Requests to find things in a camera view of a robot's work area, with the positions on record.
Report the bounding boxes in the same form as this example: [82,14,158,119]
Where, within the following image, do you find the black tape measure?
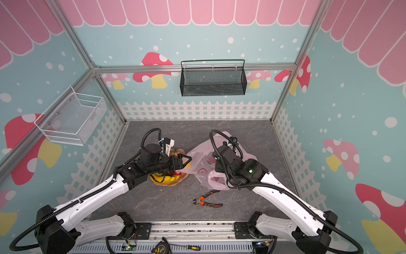
[151,237,172,254]

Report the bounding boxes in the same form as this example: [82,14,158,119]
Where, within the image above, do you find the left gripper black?
[147,153,192,175]

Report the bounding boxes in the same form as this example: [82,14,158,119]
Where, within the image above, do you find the pink plastic bag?
[182,130,263,191]

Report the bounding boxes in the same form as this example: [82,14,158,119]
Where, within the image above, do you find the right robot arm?
[209,130,364,254]

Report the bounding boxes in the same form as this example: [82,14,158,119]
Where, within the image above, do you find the orange handled pliers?
[192,189,224,208]

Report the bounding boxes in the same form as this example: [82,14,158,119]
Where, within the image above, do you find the yellow black screwdriver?
[174,244,201,251]

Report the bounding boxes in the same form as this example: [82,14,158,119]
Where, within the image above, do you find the white wire wall basket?
[34,87,107,146]

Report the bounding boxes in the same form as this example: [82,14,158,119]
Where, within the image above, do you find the black mesh wall basket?
[180,59,247,97]

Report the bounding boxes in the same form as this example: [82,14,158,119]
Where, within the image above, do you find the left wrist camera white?
[159,138,174,156]

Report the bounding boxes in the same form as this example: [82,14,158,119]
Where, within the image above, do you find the yellow banana bunch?
[150,174,180,186]

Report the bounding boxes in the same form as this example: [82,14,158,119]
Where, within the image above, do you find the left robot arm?
[9,137,192,254]

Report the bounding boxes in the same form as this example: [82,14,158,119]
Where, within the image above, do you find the pink fruit plate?
[150,148,191,187]

